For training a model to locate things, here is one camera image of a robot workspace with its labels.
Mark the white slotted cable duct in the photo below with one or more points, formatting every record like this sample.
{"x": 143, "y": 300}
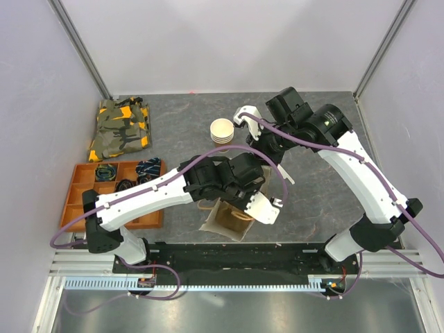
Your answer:
{"x": 136, "y": 284}

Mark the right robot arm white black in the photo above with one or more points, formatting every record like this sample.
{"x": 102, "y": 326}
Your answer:
{"x": 328, "y": 132}

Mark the brown paper bag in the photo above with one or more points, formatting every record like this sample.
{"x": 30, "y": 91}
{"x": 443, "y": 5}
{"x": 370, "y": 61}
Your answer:
{"x": 226, "y": 220}

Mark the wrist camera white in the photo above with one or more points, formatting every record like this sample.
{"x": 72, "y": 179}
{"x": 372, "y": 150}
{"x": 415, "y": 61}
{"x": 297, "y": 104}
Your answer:
{"x": 249, "y": 115}
{"x": 262, "y": 209}

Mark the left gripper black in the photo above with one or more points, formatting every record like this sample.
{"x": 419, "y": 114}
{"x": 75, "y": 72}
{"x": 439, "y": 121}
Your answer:
{"x": 252, "y": 188}

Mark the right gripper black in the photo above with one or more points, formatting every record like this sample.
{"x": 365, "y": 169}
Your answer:
{"x": 259, "y": 146}

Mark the stack of paper cups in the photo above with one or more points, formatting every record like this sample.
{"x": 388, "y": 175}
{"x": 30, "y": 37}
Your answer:
{"x": 221, "y": 132}

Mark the camouflage cloth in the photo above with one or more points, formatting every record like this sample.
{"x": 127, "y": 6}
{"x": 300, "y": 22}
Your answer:
{"x": 122, "y": 126}

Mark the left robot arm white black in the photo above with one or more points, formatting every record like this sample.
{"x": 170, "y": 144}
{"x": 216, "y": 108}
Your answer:
{"x": 234, "y": 180}

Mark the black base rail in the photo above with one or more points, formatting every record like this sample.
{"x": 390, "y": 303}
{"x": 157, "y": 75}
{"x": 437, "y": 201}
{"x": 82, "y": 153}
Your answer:
{"x": 229, "y": 264}

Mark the white stir stick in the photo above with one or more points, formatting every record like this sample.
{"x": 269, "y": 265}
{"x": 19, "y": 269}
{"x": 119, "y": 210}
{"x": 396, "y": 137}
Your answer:
{"x": 285, "y": 175}

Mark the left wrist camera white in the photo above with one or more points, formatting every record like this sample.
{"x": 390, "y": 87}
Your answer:
{"x": 262, "y": 209}

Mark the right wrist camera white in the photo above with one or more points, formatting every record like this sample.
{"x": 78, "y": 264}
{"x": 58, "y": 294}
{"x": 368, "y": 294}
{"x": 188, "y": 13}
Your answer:
{"x": 249, "y": 115}

